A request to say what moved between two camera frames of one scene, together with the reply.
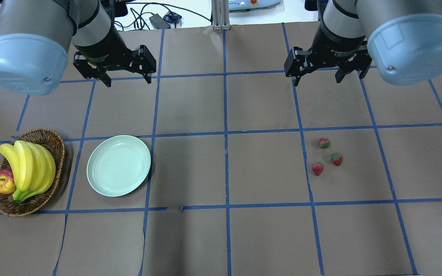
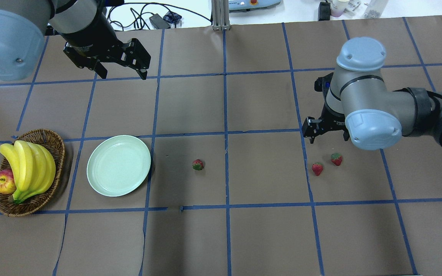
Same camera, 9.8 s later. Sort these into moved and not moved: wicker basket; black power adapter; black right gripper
Moved: black right gripper
Not moved: wicker basket; black power adapter
